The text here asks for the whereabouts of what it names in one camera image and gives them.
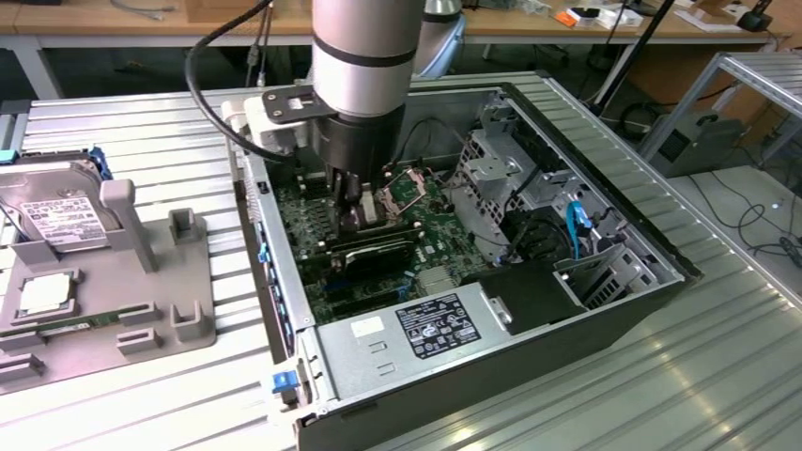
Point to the orange white small box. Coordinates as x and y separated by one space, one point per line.
567 16

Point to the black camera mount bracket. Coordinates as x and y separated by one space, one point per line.
293 101

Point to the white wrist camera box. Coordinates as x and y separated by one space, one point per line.
275 131

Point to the graphics card with black shroud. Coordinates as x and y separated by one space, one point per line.
376 260

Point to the blue disk caddy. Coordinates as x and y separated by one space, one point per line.
96 162

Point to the white paper sheet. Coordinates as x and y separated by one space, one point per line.
704 19

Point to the wooden desk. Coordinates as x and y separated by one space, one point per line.
93 21

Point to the white black device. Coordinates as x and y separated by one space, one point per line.
604 19

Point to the dark grey box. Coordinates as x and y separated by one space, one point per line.
688 145

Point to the black expansion slot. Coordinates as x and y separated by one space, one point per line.
365 309
363 296

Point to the silver chipset heat sink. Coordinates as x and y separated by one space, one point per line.
436 278

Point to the metal socket cover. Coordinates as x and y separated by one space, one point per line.
410 188

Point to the green motherboard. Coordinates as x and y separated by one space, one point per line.
438 235

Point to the grey plastic parts rack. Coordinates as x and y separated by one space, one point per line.
144 300

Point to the black RAM slot bank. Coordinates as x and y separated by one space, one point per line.
376 235
309 185

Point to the aluminium frame table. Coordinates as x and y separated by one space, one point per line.
751 70

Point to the grey metal disk bay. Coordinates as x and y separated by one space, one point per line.
602 282

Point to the black tripod pole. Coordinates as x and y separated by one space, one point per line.
632 51

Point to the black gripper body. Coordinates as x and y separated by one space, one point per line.
363 141

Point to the silver hard disk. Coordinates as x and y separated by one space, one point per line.
63 221

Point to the grey power supply unit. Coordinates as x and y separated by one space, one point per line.
376 357

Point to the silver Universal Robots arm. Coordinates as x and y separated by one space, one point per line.
363 56

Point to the blue case latch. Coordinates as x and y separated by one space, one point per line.
283 380

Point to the green RAM stick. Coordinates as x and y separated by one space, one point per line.
81 325

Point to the open black PC case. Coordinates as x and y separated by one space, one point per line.
476 390

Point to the perforated metal drive cage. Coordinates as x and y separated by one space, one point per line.
495 188

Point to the black plastic air shroud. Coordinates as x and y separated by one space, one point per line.
526 296

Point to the silver CPU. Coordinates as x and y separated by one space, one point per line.
44 293

